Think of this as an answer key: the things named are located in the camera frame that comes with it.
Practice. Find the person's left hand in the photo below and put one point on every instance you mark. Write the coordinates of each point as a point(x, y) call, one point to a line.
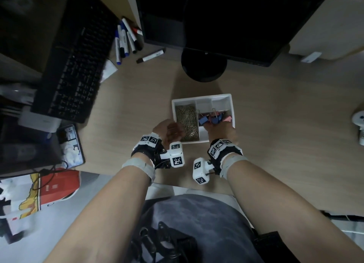
point(166, 133)

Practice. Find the person's right hand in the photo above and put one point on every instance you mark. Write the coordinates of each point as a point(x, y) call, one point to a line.
point(223, 132)

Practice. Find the person's right fingers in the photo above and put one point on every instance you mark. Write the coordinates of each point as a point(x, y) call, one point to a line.
point(209, 126)

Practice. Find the person's left fingers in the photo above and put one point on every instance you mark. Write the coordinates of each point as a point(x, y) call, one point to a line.
point(175, 129)

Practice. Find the person's left forearm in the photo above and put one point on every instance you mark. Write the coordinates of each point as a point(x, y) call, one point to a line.
point(108, 214)

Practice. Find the person's right forearm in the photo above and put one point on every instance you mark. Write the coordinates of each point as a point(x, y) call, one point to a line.
point(278, 208)

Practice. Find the small blue binder clip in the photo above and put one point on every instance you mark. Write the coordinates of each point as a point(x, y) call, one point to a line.
point(202, 121)

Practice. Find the large blue binder clip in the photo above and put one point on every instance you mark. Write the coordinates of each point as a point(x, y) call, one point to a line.
point(216, 118)

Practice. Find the pile of gold paper clips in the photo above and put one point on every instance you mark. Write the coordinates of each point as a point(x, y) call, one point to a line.
point(186, 119)

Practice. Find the pink binder clip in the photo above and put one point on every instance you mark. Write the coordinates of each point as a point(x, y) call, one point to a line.
point(227, 117)

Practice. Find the white divided organizer tray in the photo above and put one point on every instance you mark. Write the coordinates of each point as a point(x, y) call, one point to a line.
point(204, 102)

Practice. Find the grey right wrist band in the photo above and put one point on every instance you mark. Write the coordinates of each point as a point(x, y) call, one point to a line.
point(231, 163)

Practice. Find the grey wrist band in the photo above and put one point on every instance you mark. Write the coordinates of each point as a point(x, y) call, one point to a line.
point(231, 163)
point(139, 166)

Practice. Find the grey left wrist band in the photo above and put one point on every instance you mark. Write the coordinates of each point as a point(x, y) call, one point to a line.
point(139, 166)

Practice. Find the round black monitor stand base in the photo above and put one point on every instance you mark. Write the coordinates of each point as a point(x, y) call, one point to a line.
point(203, 66)

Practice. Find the white marker with dark cap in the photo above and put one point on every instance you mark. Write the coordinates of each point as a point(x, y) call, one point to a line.
point(150, 56)

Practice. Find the white paper sheet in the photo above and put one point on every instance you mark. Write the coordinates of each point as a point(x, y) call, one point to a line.
point(109, 69)

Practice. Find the grey shirt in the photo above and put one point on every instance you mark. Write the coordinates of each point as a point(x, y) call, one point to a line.
point(199, 223)

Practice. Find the white marker with black cap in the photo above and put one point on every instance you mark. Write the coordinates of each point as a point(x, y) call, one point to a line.
point(131, 42)

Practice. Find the white marker with blue cap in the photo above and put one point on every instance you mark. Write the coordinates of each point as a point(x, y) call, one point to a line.
point(117, 49)

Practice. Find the blue-banded white marker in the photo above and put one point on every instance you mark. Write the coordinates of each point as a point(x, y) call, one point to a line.
point(124, 43)

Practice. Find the long black-tipped marker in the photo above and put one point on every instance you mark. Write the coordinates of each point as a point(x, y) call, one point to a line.
point(133, 33)

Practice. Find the black tablet with stickers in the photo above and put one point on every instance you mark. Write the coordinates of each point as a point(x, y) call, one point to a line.
point(72, 149)

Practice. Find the white marker with red cap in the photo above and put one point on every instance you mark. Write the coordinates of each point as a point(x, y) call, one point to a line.
point(137, 31)

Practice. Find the black computer monitor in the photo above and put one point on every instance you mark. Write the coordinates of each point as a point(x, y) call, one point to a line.
point(227, 18)

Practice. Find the black chest harness clip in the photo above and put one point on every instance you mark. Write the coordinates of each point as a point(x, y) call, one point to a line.
point(170, 243)

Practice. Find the black keyboard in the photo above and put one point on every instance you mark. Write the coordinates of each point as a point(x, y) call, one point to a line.
point(76, 63)

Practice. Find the white tag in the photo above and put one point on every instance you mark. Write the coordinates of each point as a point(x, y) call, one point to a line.
point(311, 57)

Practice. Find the red and white bag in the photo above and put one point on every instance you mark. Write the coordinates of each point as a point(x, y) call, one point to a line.
point(54, 186)

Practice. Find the white box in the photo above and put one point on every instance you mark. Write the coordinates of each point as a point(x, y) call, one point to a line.
point(37, 120)

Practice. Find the white plastic device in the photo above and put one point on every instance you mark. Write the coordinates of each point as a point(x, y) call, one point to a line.
point(359, 123)

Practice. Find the left wrist camera with markers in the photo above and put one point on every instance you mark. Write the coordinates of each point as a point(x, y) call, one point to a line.
point(170, 156)

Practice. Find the wrist camera with markers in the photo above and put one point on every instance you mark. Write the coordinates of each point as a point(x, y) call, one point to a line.
point(170, 156)
point(216, 154)

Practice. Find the right wrist camera with markers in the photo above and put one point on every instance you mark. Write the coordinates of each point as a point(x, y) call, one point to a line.
point(216, 154)

